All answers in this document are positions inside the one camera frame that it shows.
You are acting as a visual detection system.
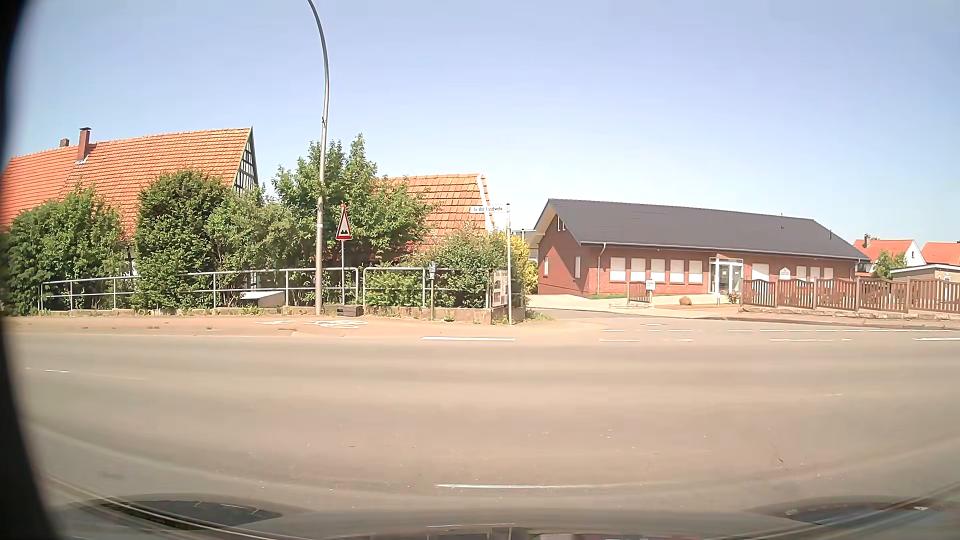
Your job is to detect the green and yellow bushes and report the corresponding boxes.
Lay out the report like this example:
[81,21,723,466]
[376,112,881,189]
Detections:
[363,227,540,310]

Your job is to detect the street name sign on pole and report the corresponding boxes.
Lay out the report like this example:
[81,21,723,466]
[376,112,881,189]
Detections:
[470,202,514,325]

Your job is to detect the house with orange tiled roof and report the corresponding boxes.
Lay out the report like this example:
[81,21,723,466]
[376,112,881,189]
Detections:
[382,173,496,249]

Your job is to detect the grey asphalt road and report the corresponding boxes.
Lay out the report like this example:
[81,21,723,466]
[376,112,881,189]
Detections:
[7,307,960,519]

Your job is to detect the green leafy tree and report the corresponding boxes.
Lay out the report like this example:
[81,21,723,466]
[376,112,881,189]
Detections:
[225,133,432,305]

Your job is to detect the triangular warning road sign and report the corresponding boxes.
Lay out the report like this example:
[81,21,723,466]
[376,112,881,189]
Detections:
[334,203,354,306]

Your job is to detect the red brick building dark roof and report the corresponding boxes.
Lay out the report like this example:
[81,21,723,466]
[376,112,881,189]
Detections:
[534,198,871,297]

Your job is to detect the car's own bonnet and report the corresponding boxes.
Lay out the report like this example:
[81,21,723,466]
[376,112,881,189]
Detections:
[52,491,960,540]

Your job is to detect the grey metal railing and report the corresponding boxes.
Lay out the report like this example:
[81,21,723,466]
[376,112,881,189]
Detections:
[39,266,492,312]

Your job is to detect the reddish paved pavement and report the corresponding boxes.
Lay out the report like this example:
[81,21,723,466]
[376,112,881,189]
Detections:
[3,313,496,337]

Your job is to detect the tall green bush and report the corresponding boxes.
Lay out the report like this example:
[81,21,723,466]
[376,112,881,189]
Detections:
[132,169,234,310]

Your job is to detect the half-timbered house orange roof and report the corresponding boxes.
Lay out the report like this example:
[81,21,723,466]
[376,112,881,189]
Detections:
[0,126,261,234]

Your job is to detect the pavement beside wooden fence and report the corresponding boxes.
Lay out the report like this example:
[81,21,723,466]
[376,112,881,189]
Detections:
[528,294,960,331]

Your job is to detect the brown wooden fence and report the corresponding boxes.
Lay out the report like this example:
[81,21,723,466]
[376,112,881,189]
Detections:
[627,276,960,315]

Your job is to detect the small green tree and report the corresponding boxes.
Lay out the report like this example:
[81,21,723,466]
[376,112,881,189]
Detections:
[872,250,907,280]

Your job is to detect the white house with orange roof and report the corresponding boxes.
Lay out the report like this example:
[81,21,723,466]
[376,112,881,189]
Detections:
[852,234,927,273]

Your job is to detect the large green bush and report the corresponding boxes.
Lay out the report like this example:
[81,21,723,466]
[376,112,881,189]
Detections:
[0,186,132,316]

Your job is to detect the low flat-roofed building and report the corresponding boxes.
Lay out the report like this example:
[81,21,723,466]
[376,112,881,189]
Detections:
[889,263,960,284]

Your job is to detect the low concrete wall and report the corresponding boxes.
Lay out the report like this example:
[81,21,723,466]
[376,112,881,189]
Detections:
[135,303,526,325]

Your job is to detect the tall curved lamp post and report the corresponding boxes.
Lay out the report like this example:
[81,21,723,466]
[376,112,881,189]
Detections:
[306,0,332,317]

